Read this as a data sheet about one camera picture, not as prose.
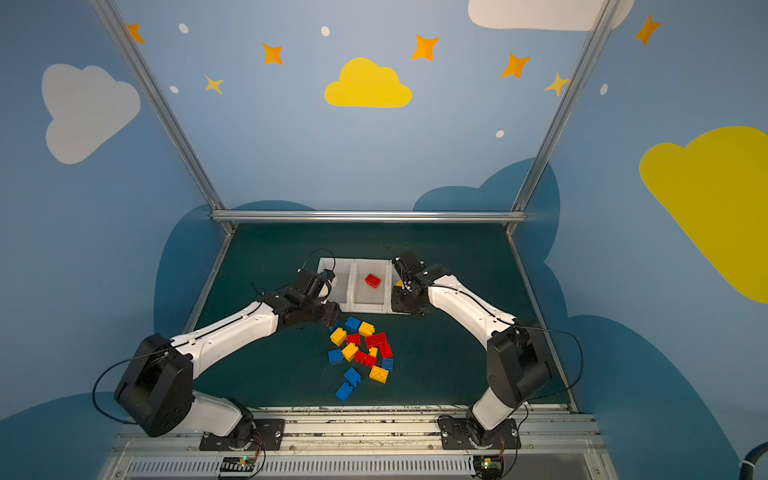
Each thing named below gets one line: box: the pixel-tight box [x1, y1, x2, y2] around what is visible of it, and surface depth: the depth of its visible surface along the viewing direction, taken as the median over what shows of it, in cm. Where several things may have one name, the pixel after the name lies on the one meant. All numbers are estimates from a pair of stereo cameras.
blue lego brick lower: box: [343, 366, 361, 387], surface depth 84 cm
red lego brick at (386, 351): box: [380, 343, 393, 359], surface depth 88 cm
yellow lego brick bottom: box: [369, 365, 389, 384], surface depth 86 cm
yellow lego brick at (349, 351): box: [341, 342, 359, 362], surface depth 88 cm
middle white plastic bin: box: [350, 259, 393, 314], surface depth 100 cm
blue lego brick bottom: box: [335, 382, 353, 402], surface depth 82 cm
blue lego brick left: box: [328, 349, 343, 364], surface depth 89 cm
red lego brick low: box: [354, 350, 377, 368], surface depth 88 cm
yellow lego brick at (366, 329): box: [358, 321, 375, 337], surface depth 93 cm
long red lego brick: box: [366, 332, 389, 349], surface depth 92 cm
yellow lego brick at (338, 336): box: [330, 327, 347, 347], surface depth 92 cm
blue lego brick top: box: [345, 316, 361, 335], surface depth 94 cm
